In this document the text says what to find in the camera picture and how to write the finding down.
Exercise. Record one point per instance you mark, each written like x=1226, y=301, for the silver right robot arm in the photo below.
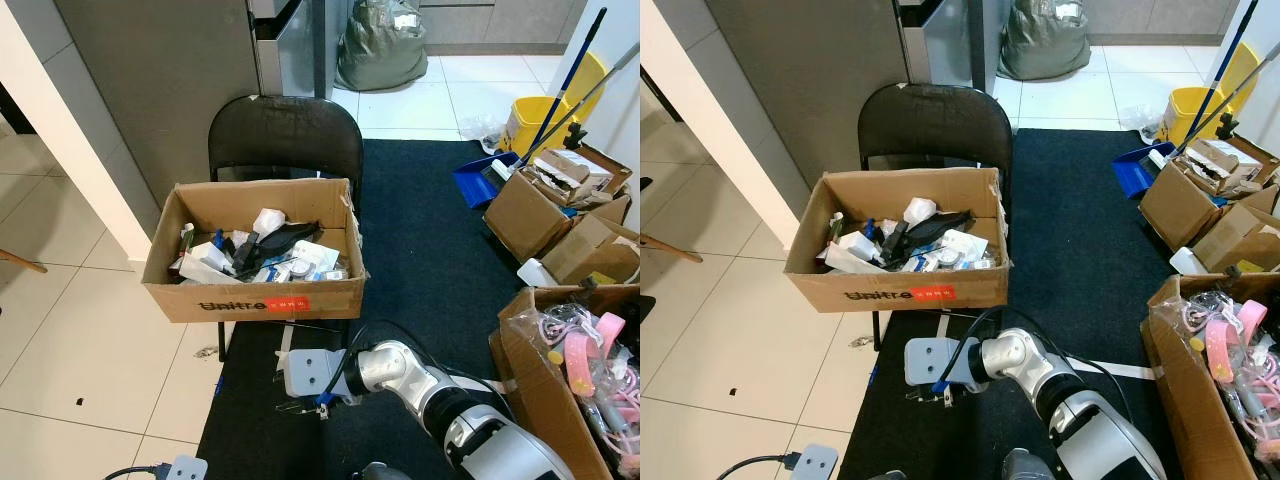
x=450, y=410
x=1070, y=400

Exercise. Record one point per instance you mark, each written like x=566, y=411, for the short white tape strip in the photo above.
x=942, y=327
x=284, y=345

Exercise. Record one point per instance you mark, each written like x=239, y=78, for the grey robot left leg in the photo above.
x=886, y=475

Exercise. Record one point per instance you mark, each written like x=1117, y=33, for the cardboard box with red label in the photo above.
x=980, y=288
x=335, y=298

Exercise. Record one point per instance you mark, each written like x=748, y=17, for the white packet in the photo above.
x=316, y=256
x=966, y=246

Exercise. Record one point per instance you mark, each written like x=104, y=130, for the white carton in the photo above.
x=205, y=260
x=855, y=250

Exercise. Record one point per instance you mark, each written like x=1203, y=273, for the black pouch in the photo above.
x=290, y=236
x=940, y=226

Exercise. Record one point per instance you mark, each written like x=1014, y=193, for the long white tape strip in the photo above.
x=1122, y=369
x=485, y=384

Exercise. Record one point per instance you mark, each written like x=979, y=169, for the small white bottle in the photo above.
x=920, y=210
x=268, y=220

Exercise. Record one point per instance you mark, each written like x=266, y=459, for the black rug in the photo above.
x=1080, y=250
x=430, y=260

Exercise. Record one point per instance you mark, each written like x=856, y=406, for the green capped tube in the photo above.
x=836, y=225
x=187, y=235

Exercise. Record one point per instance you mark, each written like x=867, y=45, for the cardboard box with pink items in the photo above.
x=530, y=400
x=1185, y=400

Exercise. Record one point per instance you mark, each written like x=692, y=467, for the white plastic container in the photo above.
x=1190, y=261
x=537, y=273

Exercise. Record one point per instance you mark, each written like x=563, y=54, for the black folding chair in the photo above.
x=285, y=135
x=935, y=122

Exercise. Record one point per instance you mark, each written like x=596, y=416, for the blue dustpan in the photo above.
x=475, y=182
x=1135, y=170

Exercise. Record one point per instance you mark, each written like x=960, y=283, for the open cardboard box with papers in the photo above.
x=520, y=220
x=1175, y=208

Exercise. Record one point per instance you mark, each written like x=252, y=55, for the wooden furniture leg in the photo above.
x=22, y=261
x=672, y=248

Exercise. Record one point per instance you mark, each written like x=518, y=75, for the closed brown cardboard box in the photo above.
x=590, y=255
x=1240, y=240

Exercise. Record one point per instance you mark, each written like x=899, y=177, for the crumpled clear plastic bag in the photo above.
x=1140, y=117
x=480, y=127

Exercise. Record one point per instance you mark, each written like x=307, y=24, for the grey kitchen cabinet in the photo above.
x=800, y=70
x=160, y=80

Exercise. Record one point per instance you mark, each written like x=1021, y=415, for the green sack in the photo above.
x=1045, y=40
x=382, y=50

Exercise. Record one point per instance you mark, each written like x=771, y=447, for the yellow mop bucket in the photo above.
x=530, y=115
x=1188, y=105

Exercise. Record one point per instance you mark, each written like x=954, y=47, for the grey broom pole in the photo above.
x=590, y=95
x=1240, y=90

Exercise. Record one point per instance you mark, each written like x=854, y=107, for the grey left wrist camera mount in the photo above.
x=187, y=469
x=815, y=463

